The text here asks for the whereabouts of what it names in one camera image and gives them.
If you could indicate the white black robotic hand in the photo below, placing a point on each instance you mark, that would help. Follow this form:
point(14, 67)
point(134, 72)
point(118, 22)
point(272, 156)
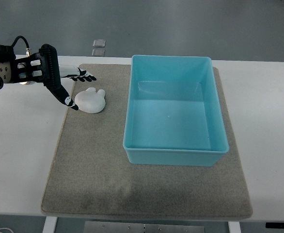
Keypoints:
point(52, 75)

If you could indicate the white rabbit toy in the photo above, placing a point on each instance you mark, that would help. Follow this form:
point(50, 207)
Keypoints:
point(90, 100)

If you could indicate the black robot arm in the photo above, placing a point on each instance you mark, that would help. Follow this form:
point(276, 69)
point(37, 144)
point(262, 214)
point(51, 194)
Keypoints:
point(32, 68)

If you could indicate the blue plastic box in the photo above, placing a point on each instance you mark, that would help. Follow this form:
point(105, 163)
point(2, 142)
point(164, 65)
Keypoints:
point(174, 114)

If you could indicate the lower floor socket plate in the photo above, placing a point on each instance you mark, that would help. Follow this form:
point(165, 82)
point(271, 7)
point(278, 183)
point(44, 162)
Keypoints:
point(98, 52)

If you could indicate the floor socket plate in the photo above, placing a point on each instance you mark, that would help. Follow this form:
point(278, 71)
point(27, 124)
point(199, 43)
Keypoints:
point(98, 52)
point(99, 43)

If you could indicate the upper floor socket plate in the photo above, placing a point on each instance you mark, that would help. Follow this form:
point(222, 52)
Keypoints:
point(99, 43)

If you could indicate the grey felt mat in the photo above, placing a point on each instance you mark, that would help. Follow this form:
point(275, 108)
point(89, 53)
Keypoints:
point(91, 176)

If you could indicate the white table leg left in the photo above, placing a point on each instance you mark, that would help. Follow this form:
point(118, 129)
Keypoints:
point(50, 224)

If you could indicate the white table leg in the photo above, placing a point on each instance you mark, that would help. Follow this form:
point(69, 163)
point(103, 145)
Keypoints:
point(234, 227)
point(50, 224)

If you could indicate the white table leg right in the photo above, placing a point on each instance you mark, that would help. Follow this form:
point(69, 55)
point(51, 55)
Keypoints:
point(234, 227)

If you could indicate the black table control panel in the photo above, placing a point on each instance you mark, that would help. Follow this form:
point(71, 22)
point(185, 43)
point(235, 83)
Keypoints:
point(274, 225)

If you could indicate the metal base plate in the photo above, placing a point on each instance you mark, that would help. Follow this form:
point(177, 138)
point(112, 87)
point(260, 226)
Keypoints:
point(119, 227)

